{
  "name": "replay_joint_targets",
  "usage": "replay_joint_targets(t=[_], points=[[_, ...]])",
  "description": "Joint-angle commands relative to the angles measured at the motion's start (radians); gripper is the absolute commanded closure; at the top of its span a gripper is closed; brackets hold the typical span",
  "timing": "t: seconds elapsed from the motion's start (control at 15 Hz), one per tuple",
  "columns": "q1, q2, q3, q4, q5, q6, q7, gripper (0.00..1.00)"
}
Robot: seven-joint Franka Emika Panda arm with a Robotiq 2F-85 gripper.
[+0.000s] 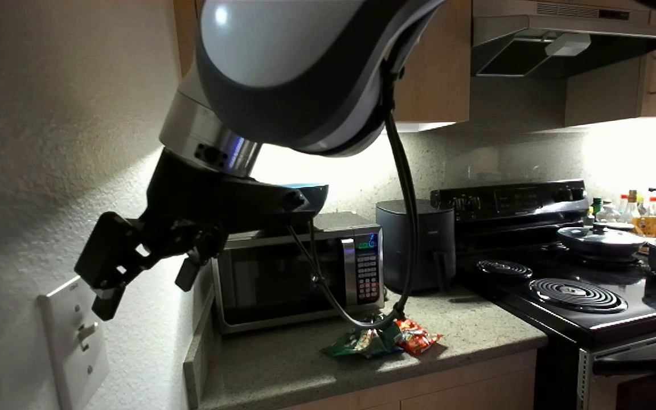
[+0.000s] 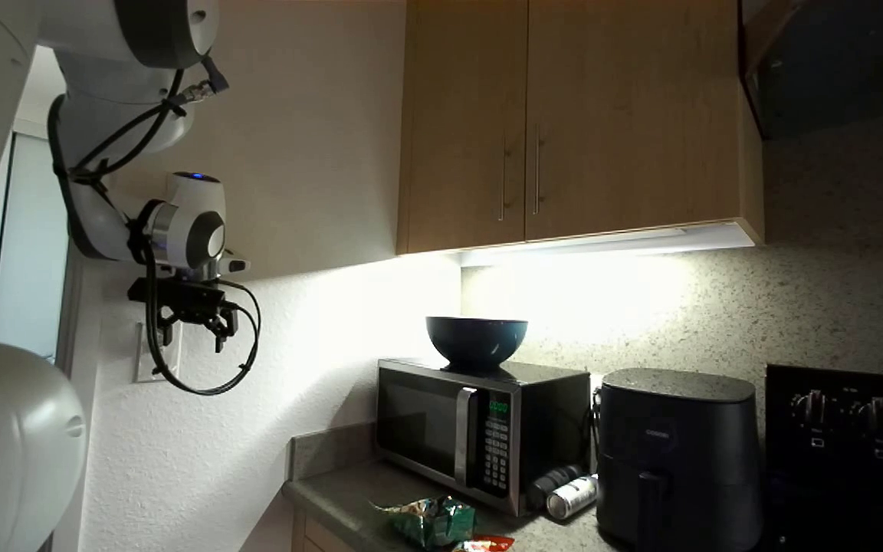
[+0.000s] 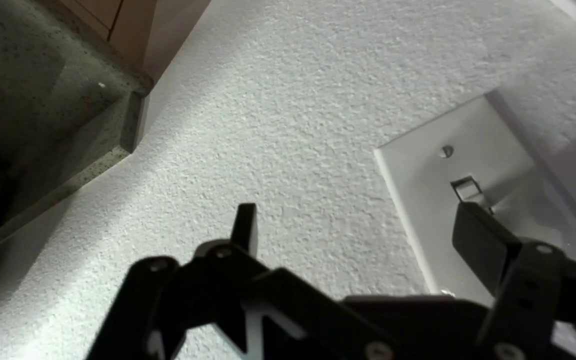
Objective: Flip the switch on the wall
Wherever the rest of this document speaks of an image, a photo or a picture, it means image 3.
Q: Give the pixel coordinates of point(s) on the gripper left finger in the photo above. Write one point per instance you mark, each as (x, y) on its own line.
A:
(208, 285)

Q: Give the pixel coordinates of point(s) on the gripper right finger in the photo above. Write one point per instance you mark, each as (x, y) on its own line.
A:
(518, 270)

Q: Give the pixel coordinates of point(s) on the wooden cabinet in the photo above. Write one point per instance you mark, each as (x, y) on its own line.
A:
(133, 27)

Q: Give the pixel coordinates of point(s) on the white switch lever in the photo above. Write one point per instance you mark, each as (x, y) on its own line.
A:
(466, 189)

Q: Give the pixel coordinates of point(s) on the white wall switch plate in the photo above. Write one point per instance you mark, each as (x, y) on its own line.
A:
(443, 210)

